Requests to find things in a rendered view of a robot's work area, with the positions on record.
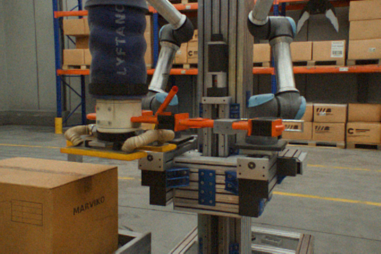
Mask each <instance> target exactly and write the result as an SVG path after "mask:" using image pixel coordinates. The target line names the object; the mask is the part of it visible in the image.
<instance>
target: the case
mask: <svg viewBox="0 0 381 254"><path fill-rule="evenodd" d="M116 250H118V168H117V166H107V165H101V164H89V163H78V162H66V161H60V160H49V159H36V158H24V157H15V158H9V159H6V160H0V254H112V253H114V252H115V251H116Z"/></svg>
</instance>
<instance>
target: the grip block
mask: <svg viewBox="0 0 381 254"><path fill-rule="evenodd" d="M186 118H189V113H172V112H164V113H157V130H161V129H164V130H175V131H179V130H185V129H189V127H188V126H179V124H178V120H185V119H186Z"/></svg>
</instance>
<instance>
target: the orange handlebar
mask: <svg viewBox="0 0 381 254"><path fill-rule="evenodd" d="M152 115H153V112H152V111H143V110H142V115H141V116H138V117H137V116H132V117H131V118H130V121H131V122H141V123H150V124H157V118H153V116H152ZM87 118H88V119H89V120H96V114H95V113H90V114H88V115H87ZM178 124H179V126H189V128H200V129H203V128H213V120H210V119H209V118H186V119H185V120H178ZM232 128H233V129H240V130H248V122H245V121H239V122H233V124H232ZM275 130H276V131H277V132H281V131H284V130H285V126H284V125H283V124H277V126H276V128H275Z"/></svg>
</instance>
